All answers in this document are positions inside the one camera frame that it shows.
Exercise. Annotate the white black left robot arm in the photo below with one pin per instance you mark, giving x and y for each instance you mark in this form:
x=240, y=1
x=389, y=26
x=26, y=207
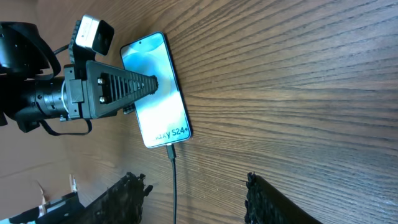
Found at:
x=38, y=83

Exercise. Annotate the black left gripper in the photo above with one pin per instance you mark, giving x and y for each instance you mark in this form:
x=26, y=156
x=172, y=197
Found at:
x=96, y=90

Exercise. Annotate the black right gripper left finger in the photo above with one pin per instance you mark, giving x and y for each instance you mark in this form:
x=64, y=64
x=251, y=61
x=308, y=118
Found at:
x=120, y=204

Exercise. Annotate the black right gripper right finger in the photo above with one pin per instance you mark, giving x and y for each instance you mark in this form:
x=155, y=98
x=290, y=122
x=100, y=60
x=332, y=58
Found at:
x=267, y=205

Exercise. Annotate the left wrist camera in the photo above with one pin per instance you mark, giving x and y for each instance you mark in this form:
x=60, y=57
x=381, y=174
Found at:
x=90, y=36

